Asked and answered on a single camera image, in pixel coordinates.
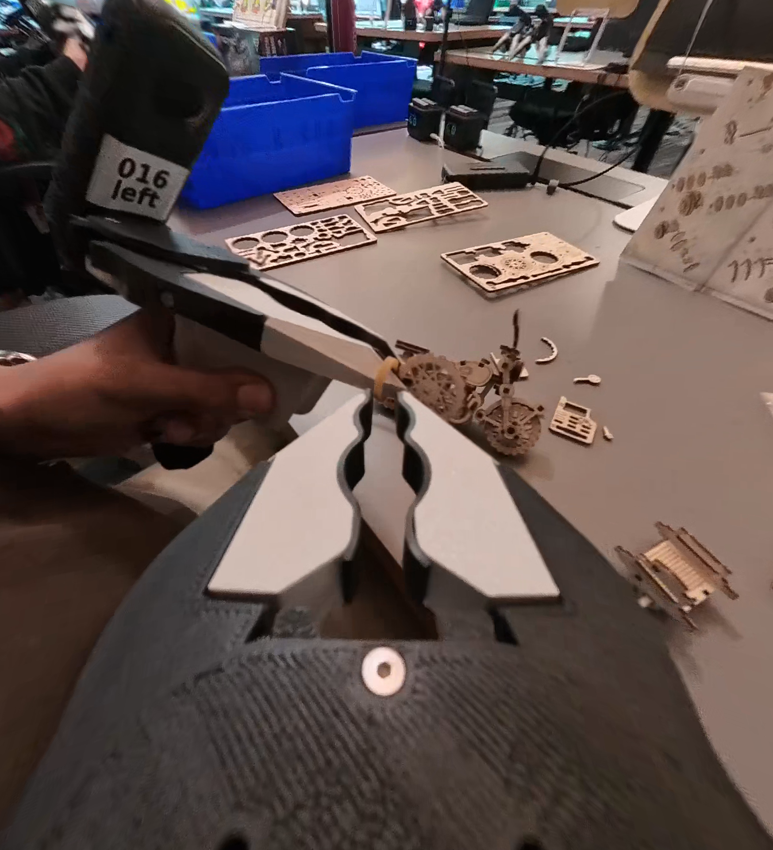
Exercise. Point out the black battery charger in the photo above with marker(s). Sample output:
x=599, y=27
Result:
x=462, y=129
x=425, y=123

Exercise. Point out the printed instruction booklet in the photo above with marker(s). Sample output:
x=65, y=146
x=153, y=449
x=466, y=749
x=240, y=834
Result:
x=725, y=199

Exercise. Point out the wooden background table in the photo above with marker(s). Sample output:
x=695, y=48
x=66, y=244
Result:
x=525, y=66

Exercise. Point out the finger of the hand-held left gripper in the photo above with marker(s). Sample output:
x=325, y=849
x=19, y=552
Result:
x=326, y=321
x=313, y=345

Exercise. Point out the wooden puzzle sheet with wheels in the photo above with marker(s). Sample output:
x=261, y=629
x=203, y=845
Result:
x=579, y=262

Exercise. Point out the wooden puzzle frame sheet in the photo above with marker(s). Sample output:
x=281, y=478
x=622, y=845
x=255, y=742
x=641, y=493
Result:
x=472, y=202
x=360, y=242
x=306, y=199

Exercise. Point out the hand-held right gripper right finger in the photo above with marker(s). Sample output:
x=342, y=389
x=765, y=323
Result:
x=486, y=531

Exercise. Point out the black flat power box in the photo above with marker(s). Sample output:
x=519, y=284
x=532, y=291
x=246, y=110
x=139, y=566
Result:
x=486, y=172

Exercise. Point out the blue plastic bin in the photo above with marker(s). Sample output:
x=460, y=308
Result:
x=273, y=153
x=373, y=86

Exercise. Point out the white monitor stand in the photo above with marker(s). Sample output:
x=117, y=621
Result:
x=598, y=179

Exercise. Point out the grey desk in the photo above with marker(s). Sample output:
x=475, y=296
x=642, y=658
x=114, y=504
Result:
x=658, y=398

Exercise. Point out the wooden model assembly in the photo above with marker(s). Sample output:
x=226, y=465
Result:
x=678, y=571
x=512, y=425

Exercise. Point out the small wooden key piece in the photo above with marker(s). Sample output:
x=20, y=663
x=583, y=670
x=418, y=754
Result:
x=589, y=380

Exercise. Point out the wooden grid piece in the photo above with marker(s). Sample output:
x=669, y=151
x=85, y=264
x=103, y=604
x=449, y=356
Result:
x=572, y=419

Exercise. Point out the toothed wooden arc piece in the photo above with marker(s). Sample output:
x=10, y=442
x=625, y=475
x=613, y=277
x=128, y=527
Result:
x=552, y=352

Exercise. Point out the person's left hand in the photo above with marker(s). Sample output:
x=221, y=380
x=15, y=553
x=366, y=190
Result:
x=94, y=398

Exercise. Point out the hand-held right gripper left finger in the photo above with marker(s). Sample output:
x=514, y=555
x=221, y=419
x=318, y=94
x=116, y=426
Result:
x=280, y=531

